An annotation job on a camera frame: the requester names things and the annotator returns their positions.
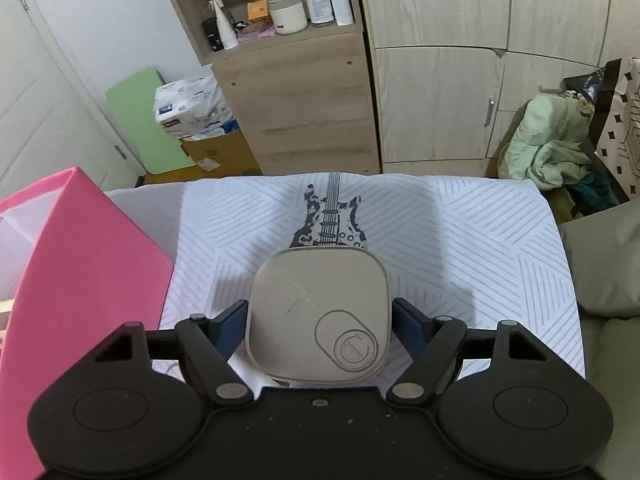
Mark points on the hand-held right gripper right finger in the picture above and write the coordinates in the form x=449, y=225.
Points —
x=406, y=327

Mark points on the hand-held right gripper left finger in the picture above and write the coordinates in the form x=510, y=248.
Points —
x=232, y=327

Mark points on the rose gold square case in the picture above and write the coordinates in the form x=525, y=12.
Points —
x=310, y=310

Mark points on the pink cardboard box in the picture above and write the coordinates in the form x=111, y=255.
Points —
x=90, y=285

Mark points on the white striped bed sheet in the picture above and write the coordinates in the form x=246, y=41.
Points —
x=450, y=240

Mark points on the brown cardboard box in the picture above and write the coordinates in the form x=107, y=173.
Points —
x=225, y=152

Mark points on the olive green duvet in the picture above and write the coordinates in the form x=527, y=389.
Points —
x=610, y=285

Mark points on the toilet paper pack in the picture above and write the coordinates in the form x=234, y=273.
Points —
x=190, y=105

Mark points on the wooden shelf cabinet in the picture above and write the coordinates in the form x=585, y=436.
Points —
x=300, y=110

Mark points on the green folding board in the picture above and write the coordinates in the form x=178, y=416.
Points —
x=135, y=120

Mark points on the light green clothing pile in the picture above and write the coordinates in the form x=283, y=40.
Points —
x=545, y=145

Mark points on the dark teal cloth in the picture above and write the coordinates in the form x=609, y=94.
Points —
x=592, y=190

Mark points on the white door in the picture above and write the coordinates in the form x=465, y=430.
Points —
x=40, y=110

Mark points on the patterned tote bag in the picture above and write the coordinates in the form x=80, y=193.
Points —
x=617, y=125

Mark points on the black cosmetic tube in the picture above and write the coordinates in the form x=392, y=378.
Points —
x=212, y=35

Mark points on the light wooden wardrobe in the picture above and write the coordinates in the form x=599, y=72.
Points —
x=435, y=35

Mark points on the pink flat box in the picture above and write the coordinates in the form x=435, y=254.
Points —
x=255, y=34

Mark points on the white cosmetic tube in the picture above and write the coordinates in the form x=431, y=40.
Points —
x=225, y=25

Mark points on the small orange box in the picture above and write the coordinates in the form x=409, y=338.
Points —
x=257, y=11

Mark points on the white round jar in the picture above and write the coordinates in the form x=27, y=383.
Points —
x=288, y=15

